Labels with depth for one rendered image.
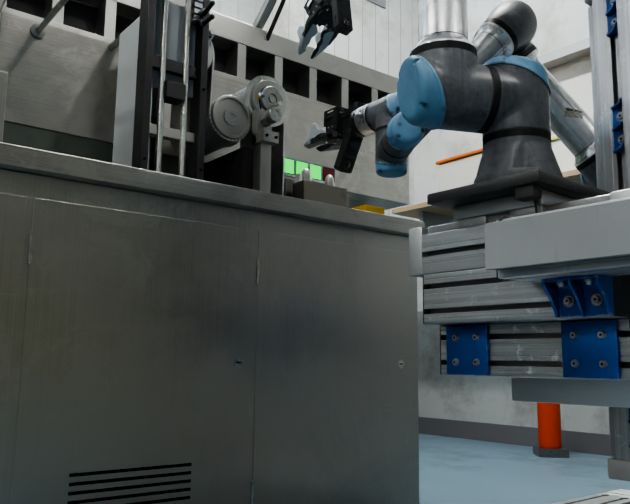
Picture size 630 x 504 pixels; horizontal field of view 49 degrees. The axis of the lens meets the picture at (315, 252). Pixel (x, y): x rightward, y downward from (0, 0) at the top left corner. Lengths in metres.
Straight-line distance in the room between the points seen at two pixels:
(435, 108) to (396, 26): 4.70
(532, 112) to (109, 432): 0.96
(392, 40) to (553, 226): 4.86
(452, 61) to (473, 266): 0.34
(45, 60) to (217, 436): 1.16
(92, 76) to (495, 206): 1.33
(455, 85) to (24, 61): 1.28
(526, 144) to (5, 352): 0.96
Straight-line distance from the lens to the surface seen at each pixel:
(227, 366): 1.51
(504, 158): 1.21
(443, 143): 5.43
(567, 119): 1.78
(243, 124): 1.95
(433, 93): 1.17
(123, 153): 1.93
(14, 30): 2.12
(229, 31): 2.44
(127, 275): 1.41
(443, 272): 1.25
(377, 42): 5.65
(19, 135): 2.03
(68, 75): 2.13
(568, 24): 5.06
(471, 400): 5.03
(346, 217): 1.71
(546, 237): 0.99
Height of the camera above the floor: 0.53
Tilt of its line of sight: 9 degrees up
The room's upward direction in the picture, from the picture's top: 1 degrees clockwise
